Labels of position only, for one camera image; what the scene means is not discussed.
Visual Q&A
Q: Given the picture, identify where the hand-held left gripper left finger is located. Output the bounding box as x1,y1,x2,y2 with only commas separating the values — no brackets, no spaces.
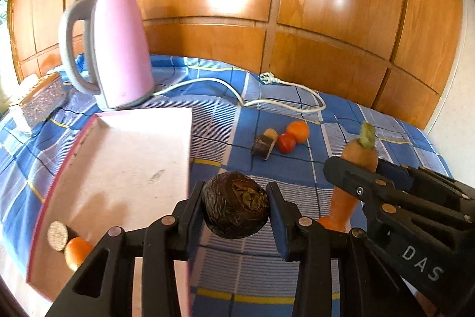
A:
45,181,208,317

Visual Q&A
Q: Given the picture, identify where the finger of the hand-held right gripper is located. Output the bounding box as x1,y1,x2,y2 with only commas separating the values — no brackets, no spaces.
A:
378,160,475,225
324,155,464,239

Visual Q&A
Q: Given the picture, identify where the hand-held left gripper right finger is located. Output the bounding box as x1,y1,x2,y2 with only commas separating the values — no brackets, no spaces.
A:
265,181,422,317

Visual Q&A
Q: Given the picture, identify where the orange carrot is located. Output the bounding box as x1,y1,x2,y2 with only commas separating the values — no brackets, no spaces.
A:
317,122,379,232

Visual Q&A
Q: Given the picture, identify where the dark brown avocado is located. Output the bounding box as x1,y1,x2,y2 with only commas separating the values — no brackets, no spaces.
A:
201,171,270,239

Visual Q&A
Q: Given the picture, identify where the large orange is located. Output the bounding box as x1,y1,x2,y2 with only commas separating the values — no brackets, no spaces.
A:
286,120,310,144

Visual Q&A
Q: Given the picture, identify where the pink tray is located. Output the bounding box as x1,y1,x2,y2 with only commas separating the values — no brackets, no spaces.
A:
26,107,194,317

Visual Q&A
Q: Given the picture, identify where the red tomato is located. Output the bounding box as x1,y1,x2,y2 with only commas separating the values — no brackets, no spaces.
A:
278,133,296,153

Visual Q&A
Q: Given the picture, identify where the brown tan-tipped chunk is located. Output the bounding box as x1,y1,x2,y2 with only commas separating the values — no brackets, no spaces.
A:
251,129,278,160

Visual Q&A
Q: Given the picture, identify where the blue plaid blanket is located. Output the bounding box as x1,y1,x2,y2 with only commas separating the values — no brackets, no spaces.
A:
0,53,455,317

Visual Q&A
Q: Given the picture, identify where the small orange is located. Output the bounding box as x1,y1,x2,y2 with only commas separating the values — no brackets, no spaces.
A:
64,237,93,271

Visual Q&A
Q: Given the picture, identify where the pink electric kettle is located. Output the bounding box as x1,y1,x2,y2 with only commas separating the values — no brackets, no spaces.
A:
58,0,156,111

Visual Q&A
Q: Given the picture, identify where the wooden panelled headboard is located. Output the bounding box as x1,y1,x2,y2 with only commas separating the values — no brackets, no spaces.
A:
7,0,464,132

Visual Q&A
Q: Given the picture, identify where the silver glitter box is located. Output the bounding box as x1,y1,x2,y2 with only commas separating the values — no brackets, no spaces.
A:
20,74,67,128

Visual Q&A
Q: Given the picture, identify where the white power cord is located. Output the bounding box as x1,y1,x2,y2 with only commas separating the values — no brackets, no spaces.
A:
150,72,327,113

